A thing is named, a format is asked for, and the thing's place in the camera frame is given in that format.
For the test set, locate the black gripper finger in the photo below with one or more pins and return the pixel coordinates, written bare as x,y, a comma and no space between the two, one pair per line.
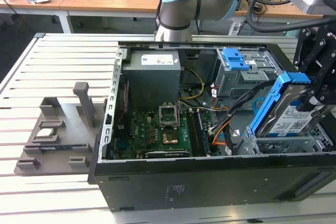
332,82
319,77

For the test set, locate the hard disk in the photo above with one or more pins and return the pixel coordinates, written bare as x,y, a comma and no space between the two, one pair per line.
288,113

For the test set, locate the metal disk bay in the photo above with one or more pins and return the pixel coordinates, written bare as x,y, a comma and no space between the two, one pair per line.
283,146

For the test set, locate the teal bin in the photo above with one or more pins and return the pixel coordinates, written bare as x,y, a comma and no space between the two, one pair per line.
290,34

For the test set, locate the grey metal drive cage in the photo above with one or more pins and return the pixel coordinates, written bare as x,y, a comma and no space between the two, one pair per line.
236,85

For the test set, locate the blue plastic cage latch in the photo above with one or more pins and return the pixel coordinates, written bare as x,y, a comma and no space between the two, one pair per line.
233,58

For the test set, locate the RAM stick with chips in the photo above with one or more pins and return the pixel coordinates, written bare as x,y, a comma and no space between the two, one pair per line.
204,134

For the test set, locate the black RAM slot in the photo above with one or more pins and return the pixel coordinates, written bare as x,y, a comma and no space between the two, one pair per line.
192,134
198,136

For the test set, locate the metal locking lever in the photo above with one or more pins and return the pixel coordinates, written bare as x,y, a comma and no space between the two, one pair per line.
179,113

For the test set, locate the black PC case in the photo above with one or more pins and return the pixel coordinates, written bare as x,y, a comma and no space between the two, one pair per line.
210,182

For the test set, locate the CPU socket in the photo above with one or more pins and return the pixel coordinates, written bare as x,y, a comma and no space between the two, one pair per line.
170,138

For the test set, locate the grey power supply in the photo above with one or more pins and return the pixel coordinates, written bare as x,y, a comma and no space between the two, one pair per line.
152,82

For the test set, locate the green motherboard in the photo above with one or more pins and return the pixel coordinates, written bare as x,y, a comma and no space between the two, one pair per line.
141,129

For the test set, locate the grey parts rack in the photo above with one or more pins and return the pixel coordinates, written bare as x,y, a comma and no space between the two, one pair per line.
71,134

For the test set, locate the silver CPU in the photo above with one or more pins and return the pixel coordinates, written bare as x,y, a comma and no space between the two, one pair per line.
45,133

